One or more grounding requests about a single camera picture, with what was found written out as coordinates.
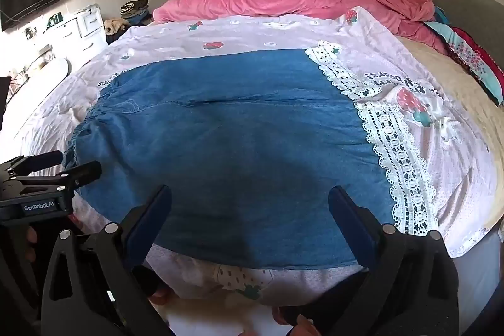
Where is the white dresser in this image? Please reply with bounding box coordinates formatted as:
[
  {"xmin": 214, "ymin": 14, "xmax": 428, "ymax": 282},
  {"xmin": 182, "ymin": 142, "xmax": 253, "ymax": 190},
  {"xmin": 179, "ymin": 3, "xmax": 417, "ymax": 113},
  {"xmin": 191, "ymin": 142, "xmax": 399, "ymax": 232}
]
[{"xmin": 24, "ymin": 3, "xmax": 105, "ymax": 57}]

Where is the white oval board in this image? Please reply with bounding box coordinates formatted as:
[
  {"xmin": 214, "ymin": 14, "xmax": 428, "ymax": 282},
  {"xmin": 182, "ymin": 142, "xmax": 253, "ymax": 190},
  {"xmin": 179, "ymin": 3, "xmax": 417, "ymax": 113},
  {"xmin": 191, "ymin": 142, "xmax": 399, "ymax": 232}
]
[{"xmin": 24, "ymin": 56, "xmax": 72, "ymax": 96}]

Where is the person's left hand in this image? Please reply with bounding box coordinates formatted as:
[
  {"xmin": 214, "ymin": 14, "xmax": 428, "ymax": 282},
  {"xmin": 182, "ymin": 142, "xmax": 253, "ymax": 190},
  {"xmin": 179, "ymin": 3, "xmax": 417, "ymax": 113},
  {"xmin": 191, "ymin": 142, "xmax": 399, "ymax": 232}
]
[{"xmin": 25, "ymin": 225, "xmax": 39, "ymax": 263}]

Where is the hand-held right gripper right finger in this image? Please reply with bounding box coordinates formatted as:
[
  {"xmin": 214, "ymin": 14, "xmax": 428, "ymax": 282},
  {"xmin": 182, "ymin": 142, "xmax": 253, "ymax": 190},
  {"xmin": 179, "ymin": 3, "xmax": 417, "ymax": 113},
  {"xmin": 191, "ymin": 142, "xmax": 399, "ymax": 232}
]
[{"xmin": 328, "ymin": 185, "xmax": 459, "ymax": 336}]

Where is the tan plush toy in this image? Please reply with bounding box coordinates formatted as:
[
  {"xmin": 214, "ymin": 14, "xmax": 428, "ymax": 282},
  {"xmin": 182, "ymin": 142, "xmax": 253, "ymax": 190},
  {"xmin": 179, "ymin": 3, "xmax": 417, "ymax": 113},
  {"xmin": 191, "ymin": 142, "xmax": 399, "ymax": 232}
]
[{"xmin": 103, "ymin": 18, "xmax": 129, "ymax": 35}]

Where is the colourful floral cloth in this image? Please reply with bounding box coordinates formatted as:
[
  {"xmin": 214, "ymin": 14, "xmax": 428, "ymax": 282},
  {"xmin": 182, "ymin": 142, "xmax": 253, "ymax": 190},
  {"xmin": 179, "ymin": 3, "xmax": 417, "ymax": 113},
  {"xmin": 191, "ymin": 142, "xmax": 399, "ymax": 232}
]
[{"xmin": 423, "ymin": 7, "xmax": 504, "ymax": 106}]

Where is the pile of dark clothes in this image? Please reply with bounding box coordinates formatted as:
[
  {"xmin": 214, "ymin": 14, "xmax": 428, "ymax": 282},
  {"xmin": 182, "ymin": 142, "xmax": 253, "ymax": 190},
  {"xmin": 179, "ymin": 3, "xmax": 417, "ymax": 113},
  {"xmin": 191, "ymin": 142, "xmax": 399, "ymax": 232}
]
[{"xmin": 120, "ymin": 0, "xmax": 154, "ymax": 26}]

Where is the strawberry printed pale blanket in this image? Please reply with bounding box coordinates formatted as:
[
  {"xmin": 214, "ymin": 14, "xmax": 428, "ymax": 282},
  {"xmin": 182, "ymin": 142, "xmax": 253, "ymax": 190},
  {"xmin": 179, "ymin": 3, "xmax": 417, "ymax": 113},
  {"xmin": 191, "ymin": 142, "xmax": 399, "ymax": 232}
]
[{"xmin": 8, "ymin": 5, "xmax": 499, "ymax": 301}]

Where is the blue denim pants lace hem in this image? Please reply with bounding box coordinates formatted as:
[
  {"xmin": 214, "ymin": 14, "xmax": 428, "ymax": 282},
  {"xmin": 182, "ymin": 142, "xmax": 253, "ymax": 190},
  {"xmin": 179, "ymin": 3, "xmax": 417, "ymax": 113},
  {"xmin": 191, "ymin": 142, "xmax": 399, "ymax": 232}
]
[{"xmin": 62, "ymin": 48, "xmax": 439, "ymax": 270}]

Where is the grey cushion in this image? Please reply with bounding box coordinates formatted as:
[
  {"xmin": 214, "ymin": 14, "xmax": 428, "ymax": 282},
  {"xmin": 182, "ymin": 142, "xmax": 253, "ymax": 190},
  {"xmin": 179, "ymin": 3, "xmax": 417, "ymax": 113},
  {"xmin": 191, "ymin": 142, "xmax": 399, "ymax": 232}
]
[{"xmin": 392, "ymin": 0, "xmax": 504, "ymax": 61}]

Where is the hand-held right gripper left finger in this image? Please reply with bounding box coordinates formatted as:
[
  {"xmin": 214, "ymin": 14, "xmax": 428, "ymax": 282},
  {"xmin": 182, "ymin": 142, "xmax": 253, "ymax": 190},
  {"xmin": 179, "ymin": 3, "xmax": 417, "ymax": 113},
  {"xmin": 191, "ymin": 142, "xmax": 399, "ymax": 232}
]
[{"xmin": 41, "ymin": 184, "xmax": 173, "ymax": 336}]

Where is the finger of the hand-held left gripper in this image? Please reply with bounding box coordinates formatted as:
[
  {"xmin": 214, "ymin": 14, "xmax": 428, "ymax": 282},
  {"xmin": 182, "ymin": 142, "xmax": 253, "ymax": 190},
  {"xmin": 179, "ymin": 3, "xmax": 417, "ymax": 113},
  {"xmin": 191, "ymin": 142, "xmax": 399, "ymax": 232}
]
[
  {"xmin": 8, "ymin": 161, "xmax": 103, "ymax": 199},
  {"xmin": 0, "ymin": 150, "xmax": 64, "ymax": 179}
]

